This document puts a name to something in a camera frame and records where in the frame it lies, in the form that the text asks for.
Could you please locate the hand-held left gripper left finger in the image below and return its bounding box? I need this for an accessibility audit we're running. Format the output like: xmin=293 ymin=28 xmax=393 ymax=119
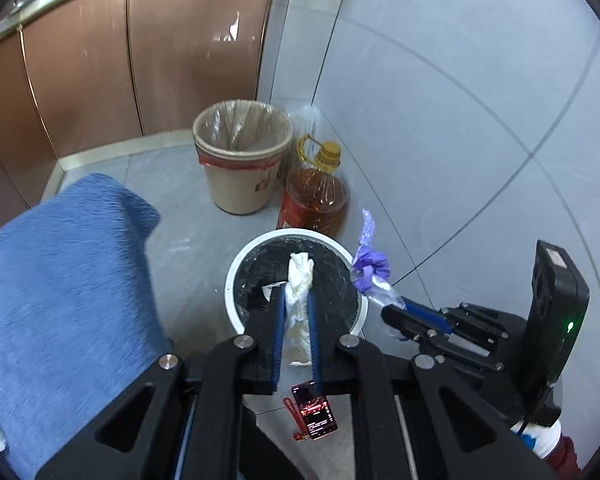
xmin=35 ymin=289 xmax=288 ymax=480

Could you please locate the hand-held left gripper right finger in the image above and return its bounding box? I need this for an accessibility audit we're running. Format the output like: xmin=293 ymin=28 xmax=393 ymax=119
xmin=307 ymin=293 xmax=557 ymax=480

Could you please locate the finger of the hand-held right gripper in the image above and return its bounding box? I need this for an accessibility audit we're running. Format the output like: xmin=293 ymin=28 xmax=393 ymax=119
xmin=394 ymin=331 xmax=507 ymax=374
xmin=381 ymin=298 xmax=512 ymax=347

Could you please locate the white tissue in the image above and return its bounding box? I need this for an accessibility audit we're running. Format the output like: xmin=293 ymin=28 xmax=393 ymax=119
xmin=281 ymin=252 xmax=316 ymax=366

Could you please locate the white bin with black liner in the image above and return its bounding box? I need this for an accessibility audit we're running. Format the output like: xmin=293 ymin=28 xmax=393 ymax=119
xmin=224 ymin=229 xmax=369 ymax=337

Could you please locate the purple disposable glove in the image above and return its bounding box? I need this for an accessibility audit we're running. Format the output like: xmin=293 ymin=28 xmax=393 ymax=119
xmin=351 ymin=208 xmax=407 ymax=309

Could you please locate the red snack wrapper on floor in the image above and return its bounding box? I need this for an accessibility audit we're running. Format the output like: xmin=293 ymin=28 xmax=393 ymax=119
xmin=282 ymin=381 xmax=339 ymax=442

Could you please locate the cooking oil bottle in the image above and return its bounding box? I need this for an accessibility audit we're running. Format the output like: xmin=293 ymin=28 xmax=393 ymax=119
xmin=277 ymin=134 xmax=350 ymax=237

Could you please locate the beige bin with clear liner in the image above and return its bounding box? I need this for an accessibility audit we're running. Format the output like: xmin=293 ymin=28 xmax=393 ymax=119
xmin=192 ymin=100 xmax=295 ymax=215

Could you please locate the clear plastic bag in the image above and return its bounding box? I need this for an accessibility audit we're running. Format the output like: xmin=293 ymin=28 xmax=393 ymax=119
xmin=279 ymin=105 xmax=321 ymax=181

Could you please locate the blue towel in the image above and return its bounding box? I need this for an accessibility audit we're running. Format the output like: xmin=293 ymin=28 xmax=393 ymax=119
xmin=0 ymin=173 xmax=170 ymax=479

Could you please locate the brown cabinet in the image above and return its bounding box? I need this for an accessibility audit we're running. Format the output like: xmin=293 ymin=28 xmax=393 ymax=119
xmin=0 ymin=0 xmax=282 ymax=212

